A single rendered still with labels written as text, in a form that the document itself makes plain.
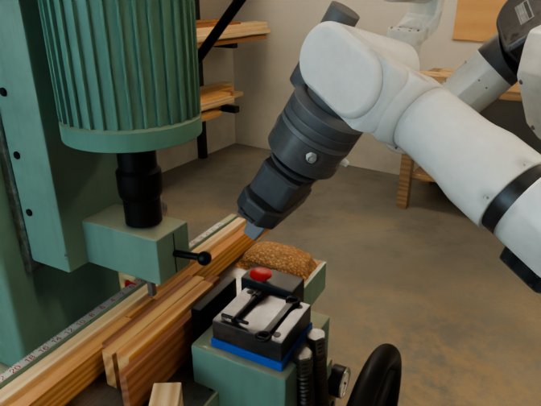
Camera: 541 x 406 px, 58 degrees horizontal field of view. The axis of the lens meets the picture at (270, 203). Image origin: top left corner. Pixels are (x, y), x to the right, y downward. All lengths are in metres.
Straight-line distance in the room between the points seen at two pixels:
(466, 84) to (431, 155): 0.54
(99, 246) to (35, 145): 0.16
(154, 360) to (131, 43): 0.37
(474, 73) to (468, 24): 2.78
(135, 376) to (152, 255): 0.15
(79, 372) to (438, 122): 0.52
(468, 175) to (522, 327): 2.11
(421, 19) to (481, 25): 2.73
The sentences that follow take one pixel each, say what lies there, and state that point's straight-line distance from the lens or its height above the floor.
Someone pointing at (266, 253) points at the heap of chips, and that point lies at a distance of 0.90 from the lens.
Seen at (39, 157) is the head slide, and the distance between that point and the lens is 0.71.
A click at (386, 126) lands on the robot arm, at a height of 1.26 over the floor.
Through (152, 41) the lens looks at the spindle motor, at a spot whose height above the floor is 1.32.
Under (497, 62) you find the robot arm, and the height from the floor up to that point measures 1.26.
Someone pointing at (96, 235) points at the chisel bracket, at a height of 1.05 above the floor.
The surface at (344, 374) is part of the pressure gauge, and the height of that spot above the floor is 0.69.
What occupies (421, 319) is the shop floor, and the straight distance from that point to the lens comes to 2.39.
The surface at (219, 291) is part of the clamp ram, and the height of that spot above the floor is 0.99.
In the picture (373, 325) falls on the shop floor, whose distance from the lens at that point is 2.30.
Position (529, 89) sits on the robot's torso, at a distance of 0.83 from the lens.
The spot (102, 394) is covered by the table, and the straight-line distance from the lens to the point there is 0.70.
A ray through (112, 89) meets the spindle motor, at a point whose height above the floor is 1.27.
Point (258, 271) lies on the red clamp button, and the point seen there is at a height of 1.02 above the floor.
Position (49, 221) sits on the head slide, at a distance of 0.74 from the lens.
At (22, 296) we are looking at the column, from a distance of 0.85.
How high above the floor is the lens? 1.37
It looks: 24 degrees down
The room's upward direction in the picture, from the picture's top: straight up
